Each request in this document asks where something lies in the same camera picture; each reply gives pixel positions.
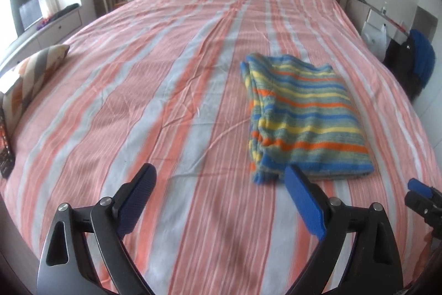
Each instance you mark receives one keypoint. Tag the white desk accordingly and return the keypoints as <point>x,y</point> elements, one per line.
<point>364,15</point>

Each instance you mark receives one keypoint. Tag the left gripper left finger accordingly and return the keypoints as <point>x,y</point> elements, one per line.
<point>66,265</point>

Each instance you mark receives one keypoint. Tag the white window bench cabinet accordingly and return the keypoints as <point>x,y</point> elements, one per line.
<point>54,33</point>

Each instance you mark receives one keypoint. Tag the multicolour striped knit sweater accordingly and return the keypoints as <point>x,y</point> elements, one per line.
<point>303,115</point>

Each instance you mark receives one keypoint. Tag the dark book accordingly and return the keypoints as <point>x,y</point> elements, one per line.
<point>7,156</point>

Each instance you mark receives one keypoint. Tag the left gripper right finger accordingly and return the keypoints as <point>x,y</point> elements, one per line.
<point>374,265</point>

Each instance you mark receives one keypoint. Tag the chevron patterned cushion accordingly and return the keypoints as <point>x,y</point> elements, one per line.
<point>32,74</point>

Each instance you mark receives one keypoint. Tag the white plastic bag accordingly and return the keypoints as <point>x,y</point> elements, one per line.
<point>376,40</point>

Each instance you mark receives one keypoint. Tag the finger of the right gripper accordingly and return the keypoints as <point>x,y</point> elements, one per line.
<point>426,202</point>

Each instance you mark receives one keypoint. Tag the blue garment on chair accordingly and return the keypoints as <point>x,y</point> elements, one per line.
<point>424,62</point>

